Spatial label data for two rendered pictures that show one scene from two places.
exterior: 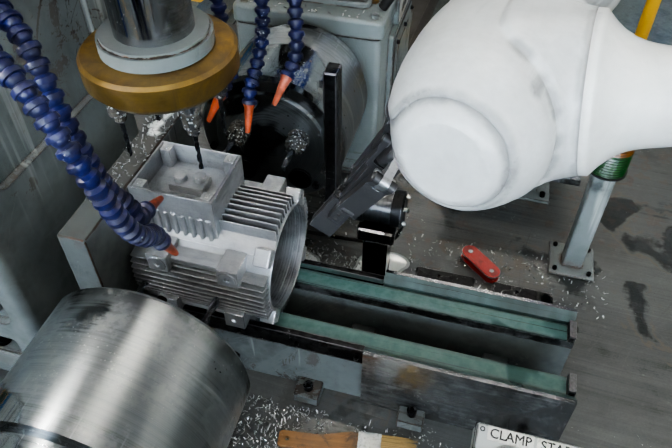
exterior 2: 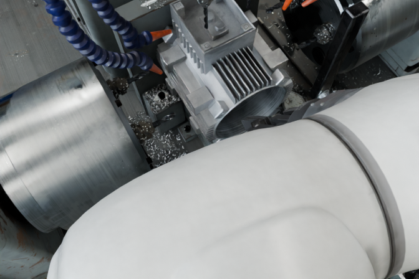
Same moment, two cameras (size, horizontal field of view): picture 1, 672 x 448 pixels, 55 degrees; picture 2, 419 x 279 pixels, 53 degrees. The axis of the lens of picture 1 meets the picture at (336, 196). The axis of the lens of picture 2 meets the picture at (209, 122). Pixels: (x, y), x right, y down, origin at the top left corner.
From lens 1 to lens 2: 34 cm
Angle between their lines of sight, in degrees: 33
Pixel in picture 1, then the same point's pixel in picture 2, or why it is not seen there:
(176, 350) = (100, 142)
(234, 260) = (202, 97)
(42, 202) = not seen: outside the picture
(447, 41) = (128, 223)
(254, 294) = (203, 125)
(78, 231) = not seen: hidden behind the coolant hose
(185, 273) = (177, 80)
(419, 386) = not seen: hidden behind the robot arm
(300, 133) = (331, 29)
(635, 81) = not seen: outside the picture
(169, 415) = (70, 175)
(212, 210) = (204, 58)
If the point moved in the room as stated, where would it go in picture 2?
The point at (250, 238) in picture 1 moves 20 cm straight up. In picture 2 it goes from (222, 89) to (224, 15)
